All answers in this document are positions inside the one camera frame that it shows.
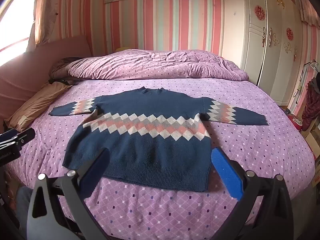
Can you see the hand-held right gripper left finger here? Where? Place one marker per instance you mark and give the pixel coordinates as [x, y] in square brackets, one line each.
[93, 172]

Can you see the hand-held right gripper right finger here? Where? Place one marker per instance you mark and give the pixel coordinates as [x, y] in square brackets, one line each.
[226, 175]

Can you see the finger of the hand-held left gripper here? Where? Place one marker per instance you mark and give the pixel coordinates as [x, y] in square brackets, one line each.
[25, 135]

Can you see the navy diamond-pattern knit sweater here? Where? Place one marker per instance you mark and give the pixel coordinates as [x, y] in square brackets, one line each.
[150, 105]

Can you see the purple dotted bed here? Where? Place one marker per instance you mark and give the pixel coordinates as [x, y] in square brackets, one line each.
[250, 155]

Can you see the tan pillow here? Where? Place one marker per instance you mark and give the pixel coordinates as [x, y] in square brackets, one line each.
[37, 105]

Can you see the person's jeans leg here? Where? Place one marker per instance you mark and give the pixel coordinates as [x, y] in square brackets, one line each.
[23, 210]

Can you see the dark brown pillow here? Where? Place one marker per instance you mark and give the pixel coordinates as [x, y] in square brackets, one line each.
[60, 66]

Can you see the red round box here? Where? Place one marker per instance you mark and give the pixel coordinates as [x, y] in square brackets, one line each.
[295, 121]

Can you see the cardboard box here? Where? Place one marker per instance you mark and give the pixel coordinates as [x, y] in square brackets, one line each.
[312, 140]

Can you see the dark red hanging garment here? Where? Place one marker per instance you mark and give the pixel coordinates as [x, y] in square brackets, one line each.
[311, 105]

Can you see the bright window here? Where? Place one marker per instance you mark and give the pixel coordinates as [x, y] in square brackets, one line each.
[17, 17]

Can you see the purple dotted duvet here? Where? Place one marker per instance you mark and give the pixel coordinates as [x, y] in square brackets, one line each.
[150, 65]

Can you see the beige window curtain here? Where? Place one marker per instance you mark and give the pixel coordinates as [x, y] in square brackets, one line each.
[46, 10]

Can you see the white ornate wardrobe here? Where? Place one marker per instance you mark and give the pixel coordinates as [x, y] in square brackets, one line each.
[270, 55]

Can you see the pink valance curtain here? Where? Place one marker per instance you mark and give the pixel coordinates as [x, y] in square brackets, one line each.
[308, 10]

